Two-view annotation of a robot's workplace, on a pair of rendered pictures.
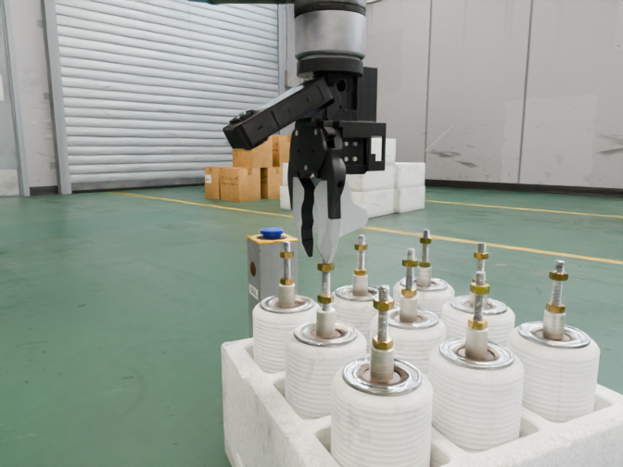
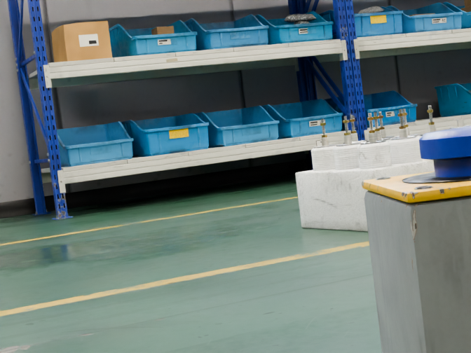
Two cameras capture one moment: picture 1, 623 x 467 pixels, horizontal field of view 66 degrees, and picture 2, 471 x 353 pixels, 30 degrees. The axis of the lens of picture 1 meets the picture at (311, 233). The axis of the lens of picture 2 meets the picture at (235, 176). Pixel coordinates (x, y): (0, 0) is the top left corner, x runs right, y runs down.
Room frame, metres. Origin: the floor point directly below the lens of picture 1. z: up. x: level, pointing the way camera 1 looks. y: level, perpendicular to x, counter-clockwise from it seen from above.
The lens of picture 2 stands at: (0.77, 0.37, 0.34)
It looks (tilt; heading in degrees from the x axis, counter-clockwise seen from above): 3 degrees down; 293
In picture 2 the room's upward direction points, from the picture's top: 7 degrees counter-clockwise
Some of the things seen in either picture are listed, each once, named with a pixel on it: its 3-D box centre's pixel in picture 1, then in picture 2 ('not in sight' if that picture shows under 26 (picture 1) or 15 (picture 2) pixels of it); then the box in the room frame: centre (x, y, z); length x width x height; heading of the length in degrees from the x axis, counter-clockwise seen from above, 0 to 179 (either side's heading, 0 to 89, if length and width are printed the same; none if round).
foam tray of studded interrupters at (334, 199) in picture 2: not in sight; (384, 191); (1.42, -2.34, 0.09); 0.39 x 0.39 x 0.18; 53
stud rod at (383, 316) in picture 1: (383, 324); not in sight; (0.43, -0.07, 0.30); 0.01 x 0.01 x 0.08
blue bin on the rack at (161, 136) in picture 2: not in sight; (163, 134); (3.05, -4.05, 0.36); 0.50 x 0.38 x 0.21; 137
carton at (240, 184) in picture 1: (240, 183); not in sight; (4.44, 0.66, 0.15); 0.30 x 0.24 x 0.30; 45
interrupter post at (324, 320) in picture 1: (325, 322); not in sight; (0.53, -0.02, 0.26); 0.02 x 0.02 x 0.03
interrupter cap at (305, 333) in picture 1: (325, 333); not in sight; (0.53, -0.02, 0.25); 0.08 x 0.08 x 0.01
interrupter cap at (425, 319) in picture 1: (408, 318); not in sight; (0.58, -0.12, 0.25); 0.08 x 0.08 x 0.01
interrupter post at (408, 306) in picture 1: (408, 309); not in sight; (0.58, -0.12, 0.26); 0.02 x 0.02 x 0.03
